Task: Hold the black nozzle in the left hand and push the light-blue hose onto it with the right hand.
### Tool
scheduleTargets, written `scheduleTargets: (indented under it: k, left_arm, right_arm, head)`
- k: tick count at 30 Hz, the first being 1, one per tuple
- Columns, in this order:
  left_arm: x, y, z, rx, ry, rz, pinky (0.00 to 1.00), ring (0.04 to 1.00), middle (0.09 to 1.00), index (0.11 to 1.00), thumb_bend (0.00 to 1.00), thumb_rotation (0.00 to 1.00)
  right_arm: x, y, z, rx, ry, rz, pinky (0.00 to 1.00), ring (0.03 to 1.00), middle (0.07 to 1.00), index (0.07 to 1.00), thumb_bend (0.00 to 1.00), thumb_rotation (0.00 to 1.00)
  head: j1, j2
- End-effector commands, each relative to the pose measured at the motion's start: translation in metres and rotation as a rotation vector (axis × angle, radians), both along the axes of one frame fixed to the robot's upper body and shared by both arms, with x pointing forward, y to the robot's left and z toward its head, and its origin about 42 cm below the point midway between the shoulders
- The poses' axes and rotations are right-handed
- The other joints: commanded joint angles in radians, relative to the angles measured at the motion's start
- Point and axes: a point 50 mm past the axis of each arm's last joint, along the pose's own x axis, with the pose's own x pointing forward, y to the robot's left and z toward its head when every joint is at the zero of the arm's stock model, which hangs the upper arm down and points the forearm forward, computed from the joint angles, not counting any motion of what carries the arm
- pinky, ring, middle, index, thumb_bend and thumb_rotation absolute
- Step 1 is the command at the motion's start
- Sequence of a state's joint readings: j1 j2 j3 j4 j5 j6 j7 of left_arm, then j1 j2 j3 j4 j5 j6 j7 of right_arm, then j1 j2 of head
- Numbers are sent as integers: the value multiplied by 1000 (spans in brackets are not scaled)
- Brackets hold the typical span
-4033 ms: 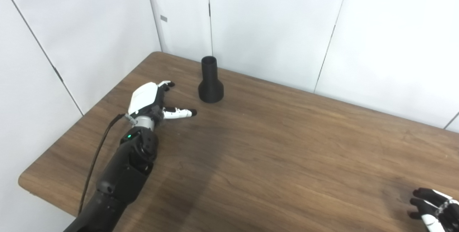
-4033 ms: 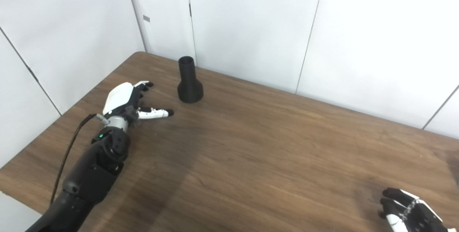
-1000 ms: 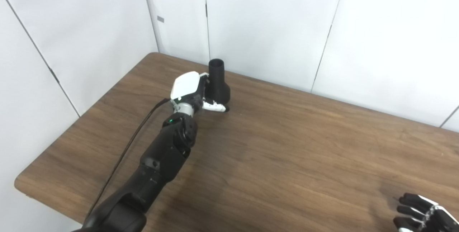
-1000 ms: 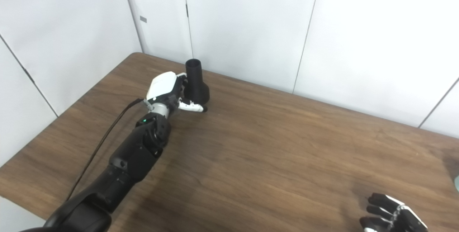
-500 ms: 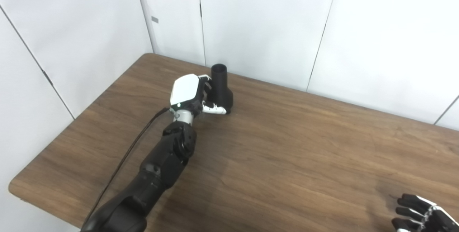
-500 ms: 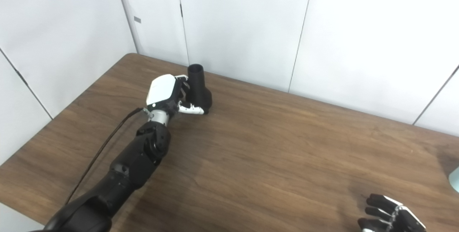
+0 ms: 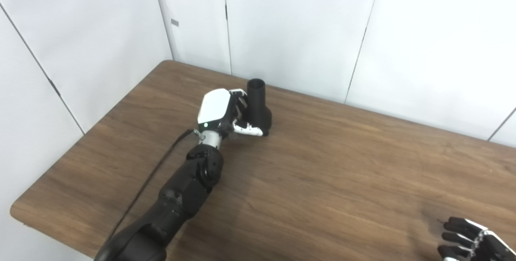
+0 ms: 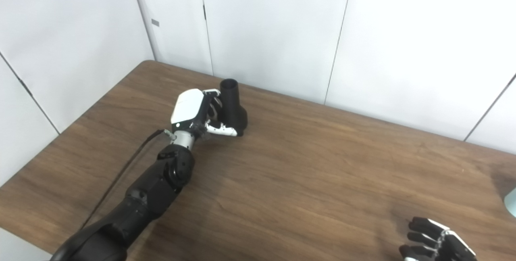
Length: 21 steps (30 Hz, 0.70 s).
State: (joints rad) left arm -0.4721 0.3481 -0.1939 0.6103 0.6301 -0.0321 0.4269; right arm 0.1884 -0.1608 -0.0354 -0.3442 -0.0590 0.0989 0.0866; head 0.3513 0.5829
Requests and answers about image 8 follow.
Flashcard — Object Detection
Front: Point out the black flared nozzle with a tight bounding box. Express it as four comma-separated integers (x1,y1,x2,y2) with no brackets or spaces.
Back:
220,78,248,136

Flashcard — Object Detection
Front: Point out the light-blue cylindrical hose piece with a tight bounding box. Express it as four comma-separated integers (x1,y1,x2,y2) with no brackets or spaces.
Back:
504,187,516,217

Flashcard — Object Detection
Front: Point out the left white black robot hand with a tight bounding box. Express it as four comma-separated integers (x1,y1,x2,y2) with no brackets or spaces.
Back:
171,88,238,137

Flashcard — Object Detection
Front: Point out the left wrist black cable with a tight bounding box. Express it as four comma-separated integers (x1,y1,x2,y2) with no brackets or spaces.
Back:
79,129,176,231

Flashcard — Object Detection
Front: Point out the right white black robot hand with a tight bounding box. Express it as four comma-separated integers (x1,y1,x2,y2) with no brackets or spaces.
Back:
399,217,478,261

